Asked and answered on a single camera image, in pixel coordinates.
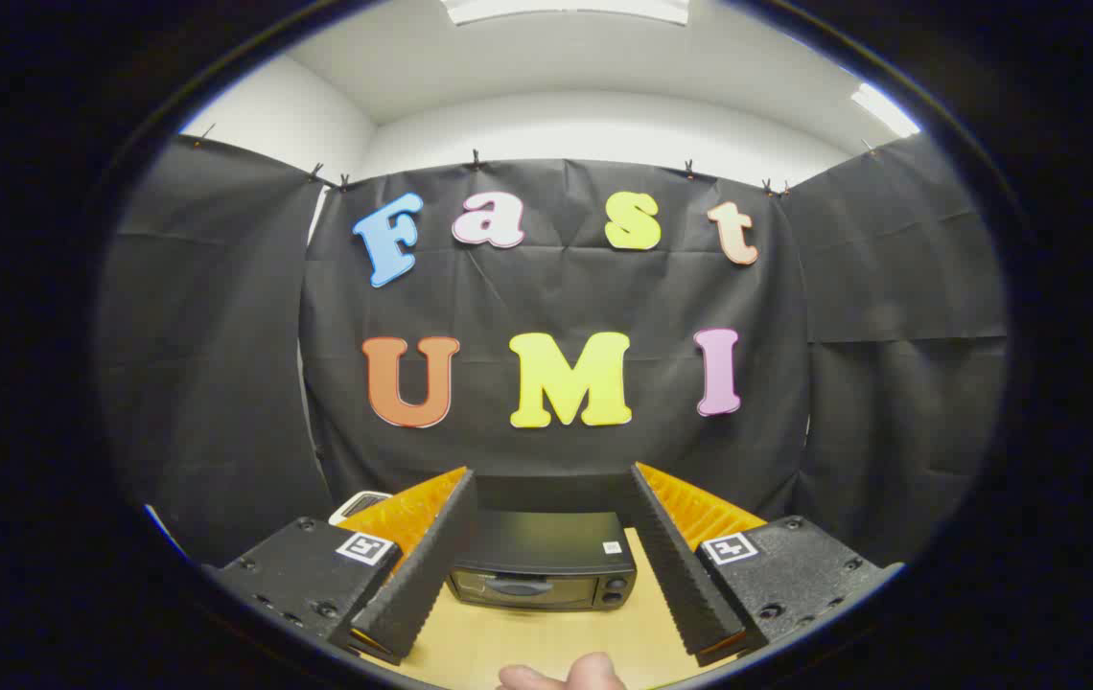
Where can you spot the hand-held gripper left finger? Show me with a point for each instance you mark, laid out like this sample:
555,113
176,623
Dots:
431,565

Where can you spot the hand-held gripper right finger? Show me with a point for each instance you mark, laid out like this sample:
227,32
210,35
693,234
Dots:
671,565

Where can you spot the black toaster oven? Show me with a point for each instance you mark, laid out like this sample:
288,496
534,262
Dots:
546,546

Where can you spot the white pop-up toaster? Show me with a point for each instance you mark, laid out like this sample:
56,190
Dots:
360,503

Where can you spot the ceiling light panel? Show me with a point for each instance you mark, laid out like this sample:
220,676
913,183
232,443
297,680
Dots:
566,8
884,110

